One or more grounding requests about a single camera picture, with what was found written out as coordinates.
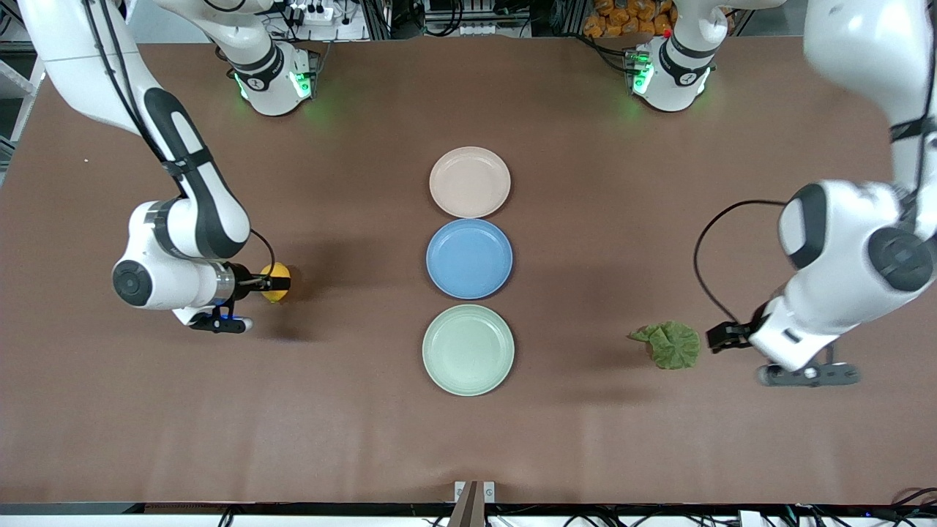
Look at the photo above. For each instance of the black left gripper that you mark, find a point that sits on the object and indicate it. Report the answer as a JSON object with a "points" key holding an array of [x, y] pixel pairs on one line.
{"points": [[734, 336]]}

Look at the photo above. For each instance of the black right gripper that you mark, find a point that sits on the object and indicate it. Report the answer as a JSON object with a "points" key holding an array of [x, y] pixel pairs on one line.
{"points": [[245, 285]]}

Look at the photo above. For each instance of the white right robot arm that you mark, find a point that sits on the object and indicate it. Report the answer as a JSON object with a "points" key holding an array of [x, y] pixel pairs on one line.
{"points": [[168, 282]]}

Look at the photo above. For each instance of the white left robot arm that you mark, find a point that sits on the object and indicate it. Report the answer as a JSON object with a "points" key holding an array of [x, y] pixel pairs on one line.
{"points": [[842, 249]]}

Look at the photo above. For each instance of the yellow lemon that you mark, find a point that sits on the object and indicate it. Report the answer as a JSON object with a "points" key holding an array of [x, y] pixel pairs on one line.
{"points": [[278, 296]]}

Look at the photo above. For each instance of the bag of orange fruit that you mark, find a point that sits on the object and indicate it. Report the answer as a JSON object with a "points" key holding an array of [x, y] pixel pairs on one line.
{"points": [[622, 18]]}

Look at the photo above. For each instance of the white power strip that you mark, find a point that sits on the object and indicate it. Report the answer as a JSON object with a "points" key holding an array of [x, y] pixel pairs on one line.
{"points": [[315, 15]]}

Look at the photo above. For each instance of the blue round plate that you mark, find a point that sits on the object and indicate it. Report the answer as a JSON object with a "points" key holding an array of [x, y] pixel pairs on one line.
{"points": [[469, 258]]}

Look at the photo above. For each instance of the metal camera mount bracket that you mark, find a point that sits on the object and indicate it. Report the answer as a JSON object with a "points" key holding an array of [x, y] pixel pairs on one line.
{"points": [[473, 505]]}

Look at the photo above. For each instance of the green lettuce leaf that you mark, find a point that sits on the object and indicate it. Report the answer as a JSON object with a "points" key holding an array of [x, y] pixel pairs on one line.
{"points": [[673, 348]]}

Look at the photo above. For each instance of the beige round plate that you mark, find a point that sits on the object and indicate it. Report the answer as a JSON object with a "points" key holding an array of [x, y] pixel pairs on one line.
{"points": [[469, 183]]}

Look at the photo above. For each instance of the pale green round plate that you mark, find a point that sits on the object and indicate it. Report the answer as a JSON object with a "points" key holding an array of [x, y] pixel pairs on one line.
{"points": [[468, 351]]}

